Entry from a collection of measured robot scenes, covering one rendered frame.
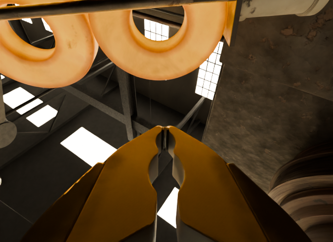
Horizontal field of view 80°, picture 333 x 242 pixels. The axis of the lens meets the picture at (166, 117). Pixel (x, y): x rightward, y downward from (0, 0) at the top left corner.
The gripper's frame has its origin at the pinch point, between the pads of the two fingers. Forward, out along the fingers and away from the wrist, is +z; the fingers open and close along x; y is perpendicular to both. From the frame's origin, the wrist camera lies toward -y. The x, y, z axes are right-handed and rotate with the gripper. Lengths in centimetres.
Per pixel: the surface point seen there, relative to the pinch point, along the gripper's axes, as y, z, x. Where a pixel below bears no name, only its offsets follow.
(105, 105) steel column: 264, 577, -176
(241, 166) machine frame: 44, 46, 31
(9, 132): 129, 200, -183
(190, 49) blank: -2.7, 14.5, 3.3
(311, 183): 24.7, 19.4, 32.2
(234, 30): -5.1, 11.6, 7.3
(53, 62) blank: -0.6, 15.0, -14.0
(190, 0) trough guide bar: -7.7, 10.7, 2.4
